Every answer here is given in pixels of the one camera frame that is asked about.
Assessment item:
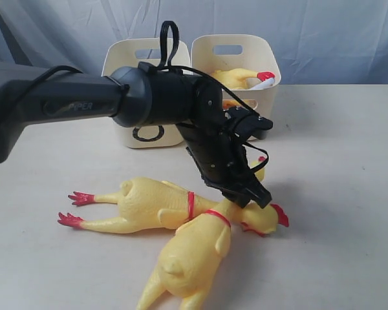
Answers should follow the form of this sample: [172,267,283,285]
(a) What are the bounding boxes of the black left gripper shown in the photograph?
[177,110,272,209]

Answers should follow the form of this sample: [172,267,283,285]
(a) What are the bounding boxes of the yellow rubber chicken front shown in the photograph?
[136,156,266,310]

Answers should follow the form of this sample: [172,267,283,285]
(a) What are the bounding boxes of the yellow rubber chicken sideways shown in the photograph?
[57,176,292,238]

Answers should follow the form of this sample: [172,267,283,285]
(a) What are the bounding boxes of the yellow rubber chicken with tube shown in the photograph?
[210,67,276,109]

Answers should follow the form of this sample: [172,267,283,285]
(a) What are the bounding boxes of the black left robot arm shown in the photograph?
[0,62,273,207]

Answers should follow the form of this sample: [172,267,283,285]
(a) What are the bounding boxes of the cream bin marked X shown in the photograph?
[191,34,283,143]

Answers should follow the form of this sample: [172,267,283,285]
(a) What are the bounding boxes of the pale blue backdrop curtain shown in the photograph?
[0,1,388,84]

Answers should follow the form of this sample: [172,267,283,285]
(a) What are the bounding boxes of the cream bin marked O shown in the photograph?
[102,38,183,149]

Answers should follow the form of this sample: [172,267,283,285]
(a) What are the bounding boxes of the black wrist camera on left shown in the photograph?
[224,107,274,141]

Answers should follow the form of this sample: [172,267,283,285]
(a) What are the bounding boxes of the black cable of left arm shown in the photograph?
[9,20,270,175]

